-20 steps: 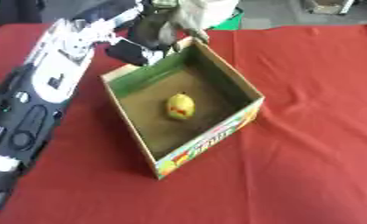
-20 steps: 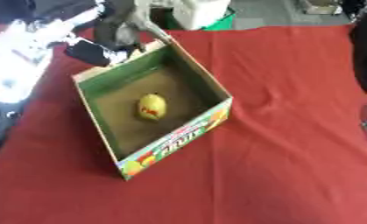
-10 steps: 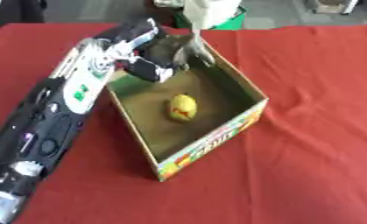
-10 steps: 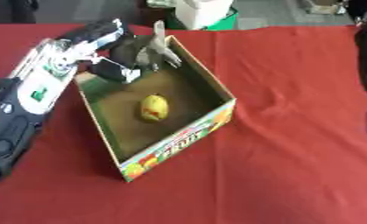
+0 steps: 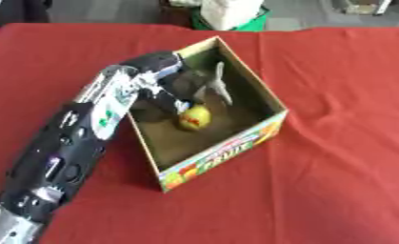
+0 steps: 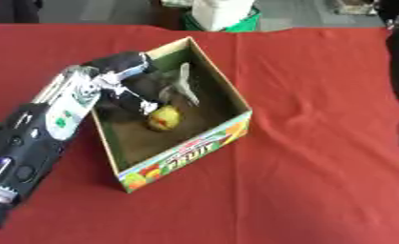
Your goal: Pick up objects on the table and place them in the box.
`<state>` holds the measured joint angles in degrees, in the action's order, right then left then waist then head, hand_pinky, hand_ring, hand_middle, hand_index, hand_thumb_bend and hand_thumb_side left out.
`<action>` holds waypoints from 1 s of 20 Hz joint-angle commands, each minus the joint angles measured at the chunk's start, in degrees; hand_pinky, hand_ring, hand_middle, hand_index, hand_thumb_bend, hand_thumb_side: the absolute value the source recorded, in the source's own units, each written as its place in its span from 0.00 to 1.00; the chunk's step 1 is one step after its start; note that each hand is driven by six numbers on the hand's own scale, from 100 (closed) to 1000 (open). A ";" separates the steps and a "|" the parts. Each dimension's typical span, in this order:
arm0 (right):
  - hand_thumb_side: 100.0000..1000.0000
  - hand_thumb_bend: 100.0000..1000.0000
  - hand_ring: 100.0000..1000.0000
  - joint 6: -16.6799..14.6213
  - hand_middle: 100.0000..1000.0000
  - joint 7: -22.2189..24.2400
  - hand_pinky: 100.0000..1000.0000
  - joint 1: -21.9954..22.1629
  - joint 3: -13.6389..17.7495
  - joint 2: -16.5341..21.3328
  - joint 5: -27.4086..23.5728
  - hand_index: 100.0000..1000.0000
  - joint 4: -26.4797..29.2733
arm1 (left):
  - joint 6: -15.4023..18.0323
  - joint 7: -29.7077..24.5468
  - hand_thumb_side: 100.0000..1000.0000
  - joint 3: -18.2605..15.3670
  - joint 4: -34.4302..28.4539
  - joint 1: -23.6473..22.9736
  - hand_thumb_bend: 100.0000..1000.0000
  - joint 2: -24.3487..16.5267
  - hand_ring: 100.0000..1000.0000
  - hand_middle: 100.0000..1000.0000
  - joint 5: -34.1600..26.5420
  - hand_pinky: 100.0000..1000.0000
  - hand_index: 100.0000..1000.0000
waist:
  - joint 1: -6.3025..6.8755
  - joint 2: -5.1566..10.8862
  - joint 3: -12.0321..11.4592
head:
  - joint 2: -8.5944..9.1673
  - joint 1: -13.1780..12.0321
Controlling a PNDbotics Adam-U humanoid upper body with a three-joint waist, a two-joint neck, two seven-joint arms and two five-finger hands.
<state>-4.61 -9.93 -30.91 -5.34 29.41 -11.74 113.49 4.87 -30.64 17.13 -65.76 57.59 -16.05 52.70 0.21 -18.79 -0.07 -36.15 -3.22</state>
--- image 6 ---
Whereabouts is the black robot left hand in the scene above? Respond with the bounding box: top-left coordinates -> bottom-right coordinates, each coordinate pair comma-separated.
82,51 -> 166,116

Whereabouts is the open cardboard box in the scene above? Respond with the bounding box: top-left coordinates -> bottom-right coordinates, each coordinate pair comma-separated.
89,35 -> 254,194

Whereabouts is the grey soft toy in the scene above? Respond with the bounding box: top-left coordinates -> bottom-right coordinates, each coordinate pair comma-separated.
142,62 -> 203,108

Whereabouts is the yellow toy fruit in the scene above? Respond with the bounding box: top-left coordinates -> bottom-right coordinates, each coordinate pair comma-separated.
146,105 -> 185,132

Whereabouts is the green and white container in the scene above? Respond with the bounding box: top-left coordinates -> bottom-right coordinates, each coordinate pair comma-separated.
179,0 -> 263,32

